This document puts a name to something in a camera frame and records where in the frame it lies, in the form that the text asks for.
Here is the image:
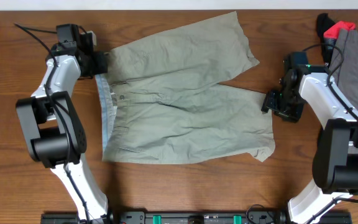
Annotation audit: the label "grey garment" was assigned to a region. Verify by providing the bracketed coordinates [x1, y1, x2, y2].
[331, 29, 358, 110]

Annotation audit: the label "khaki green shorts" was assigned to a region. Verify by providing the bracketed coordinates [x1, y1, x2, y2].
[96, 12, 275, 164]

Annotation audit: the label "red garment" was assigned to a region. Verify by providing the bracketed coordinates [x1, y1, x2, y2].
[323, 21, 356, 39]

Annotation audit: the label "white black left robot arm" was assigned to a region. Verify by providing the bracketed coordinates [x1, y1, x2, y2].
[16, 24, 113, 223]

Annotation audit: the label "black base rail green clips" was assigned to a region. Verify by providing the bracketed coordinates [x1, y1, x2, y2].
[40, 205, 352, 224]

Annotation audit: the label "black garment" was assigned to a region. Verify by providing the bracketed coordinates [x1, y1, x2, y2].
[316, 13, 336, 67]

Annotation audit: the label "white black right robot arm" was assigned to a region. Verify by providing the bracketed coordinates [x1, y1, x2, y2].
[261, 51, 358, 223]

